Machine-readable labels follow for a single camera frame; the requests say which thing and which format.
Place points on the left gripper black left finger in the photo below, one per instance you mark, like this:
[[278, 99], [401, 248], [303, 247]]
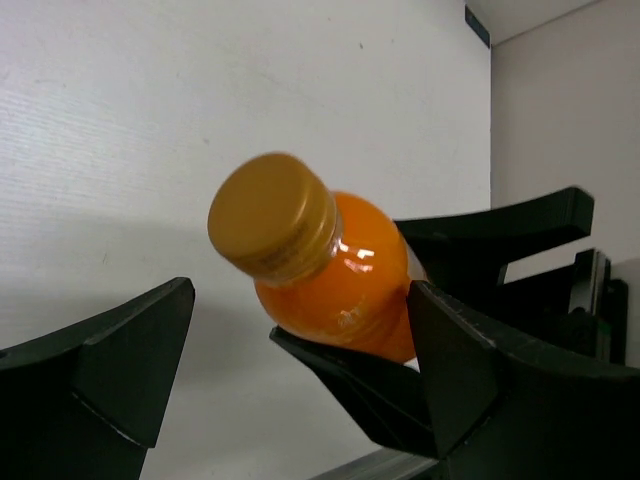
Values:
[[88, 401]]

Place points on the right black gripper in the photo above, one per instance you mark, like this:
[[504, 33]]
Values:
[[577, 307]]

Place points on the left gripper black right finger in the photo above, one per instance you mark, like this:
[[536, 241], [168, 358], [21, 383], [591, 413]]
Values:
[[506, 405]]

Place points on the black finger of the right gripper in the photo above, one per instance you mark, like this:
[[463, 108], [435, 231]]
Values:
[[385, 399]]

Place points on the orange juice bottle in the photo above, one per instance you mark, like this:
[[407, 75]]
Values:
[[328, 266]]

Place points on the aluminium table edge rail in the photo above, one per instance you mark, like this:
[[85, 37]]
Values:
[[383, 464]]

